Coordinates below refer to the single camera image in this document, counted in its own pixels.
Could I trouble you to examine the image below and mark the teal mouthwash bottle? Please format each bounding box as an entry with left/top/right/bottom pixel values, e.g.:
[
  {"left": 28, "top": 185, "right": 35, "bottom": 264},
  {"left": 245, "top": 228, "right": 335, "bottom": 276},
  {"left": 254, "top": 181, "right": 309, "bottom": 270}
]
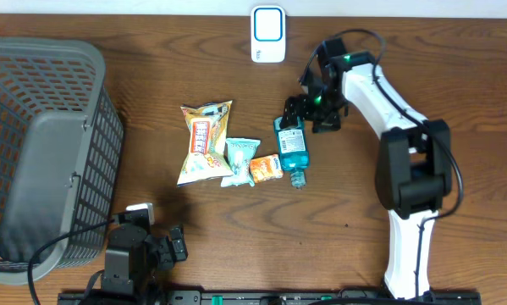
[{"left": 273, "top": 116, "right": 310, "bottom": 189}]

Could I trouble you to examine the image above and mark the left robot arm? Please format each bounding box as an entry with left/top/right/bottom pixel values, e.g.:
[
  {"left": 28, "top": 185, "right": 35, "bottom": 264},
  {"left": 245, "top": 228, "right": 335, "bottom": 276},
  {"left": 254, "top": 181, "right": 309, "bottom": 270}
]
[{"left": 80, "top": 224, "right": 188, "bottom": 305}]

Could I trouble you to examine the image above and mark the right black cable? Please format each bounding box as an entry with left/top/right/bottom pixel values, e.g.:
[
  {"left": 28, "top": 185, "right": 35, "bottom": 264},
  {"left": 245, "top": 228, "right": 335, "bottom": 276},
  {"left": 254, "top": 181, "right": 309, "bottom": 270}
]
[{"left": 298, "top": 28, "right": 465, "bottom": 300}]

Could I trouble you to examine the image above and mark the grey plastic basket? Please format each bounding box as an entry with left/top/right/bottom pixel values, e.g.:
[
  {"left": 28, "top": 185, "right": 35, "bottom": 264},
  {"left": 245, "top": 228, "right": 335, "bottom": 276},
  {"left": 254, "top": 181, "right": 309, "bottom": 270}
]
[{"left": 0, "top": 37, "right": 124, "bottom": 286}]

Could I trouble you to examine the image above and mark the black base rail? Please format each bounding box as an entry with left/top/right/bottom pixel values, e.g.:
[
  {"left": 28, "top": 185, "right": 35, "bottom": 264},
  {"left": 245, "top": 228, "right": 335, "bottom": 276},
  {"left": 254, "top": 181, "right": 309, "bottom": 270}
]
[{"left": 57, "top": 289, "right": 482, "bottom": 305}]

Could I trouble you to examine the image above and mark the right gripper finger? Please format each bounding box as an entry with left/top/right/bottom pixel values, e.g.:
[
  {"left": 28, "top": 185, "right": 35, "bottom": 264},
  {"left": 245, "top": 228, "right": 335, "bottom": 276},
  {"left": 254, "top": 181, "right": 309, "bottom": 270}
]
[
  {"left": 312, "top": 112, "right": 341, "bottom": 133},
  {"left": 279, "top": 96, "right": 306, "bottom": 130}
]

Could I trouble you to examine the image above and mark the yellow snack bag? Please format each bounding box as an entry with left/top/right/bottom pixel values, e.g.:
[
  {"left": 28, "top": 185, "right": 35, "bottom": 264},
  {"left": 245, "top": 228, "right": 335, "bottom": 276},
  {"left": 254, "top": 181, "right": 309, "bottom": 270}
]
[{"left": 177, "top": 101, "right": 233, "bottom": 186}]

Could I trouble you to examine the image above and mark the left black cable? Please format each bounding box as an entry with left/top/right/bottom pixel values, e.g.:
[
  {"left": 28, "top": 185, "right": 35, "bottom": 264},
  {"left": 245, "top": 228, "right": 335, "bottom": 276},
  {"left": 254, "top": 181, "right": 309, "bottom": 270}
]
[{"left": 26, "top": 218, "right": 121, "bottom": 305}]

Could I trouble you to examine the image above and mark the black cable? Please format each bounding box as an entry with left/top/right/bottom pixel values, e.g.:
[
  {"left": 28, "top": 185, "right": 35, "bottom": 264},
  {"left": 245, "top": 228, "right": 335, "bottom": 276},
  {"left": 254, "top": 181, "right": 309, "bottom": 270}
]
[
  {"left": 26, "top": 218, "right": 121, "bottom": 305},
  {"left": 298, "top": 28, "right": 465, "bottom": 300}
]

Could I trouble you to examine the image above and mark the mint green snack packet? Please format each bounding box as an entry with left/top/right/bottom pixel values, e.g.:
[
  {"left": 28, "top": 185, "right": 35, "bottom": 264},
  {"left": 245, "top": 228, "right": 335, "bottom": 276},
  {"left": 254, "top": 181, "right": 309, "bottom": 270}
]
[{"left": 220, "top": 138, "right": 261, "bottom": 187}]

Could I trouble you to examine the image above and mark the orange snack packet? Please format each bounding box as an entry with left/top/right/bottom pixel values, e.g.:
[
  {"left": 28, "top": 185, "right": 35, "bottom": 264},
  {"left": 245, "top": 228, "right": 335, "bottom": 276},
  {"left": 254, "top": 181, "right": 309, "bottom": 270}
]
[{"left": 250, "top": 154, "right": 284, "bottom": 183}]

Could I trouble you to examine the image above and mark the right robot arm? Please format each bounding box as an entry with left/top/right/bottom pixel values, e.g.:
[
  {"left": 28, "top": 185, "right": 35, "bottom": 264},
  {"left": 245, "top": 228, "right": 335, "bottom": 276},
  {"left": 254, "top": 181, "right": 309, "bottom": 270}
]
[{"left": 273, "top": 38, "right": 453, "bottom": 301}]

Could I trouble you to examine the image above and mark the white barcode scanner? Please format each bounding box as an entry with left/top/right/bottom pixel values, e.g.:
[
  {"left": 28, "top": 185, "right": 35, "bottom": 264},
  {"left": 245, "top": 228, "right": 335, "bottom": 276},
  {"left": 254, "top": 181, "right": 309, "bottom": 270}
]
[{"left": 251, "top": 5, "right": 286, "bottom": 64}]

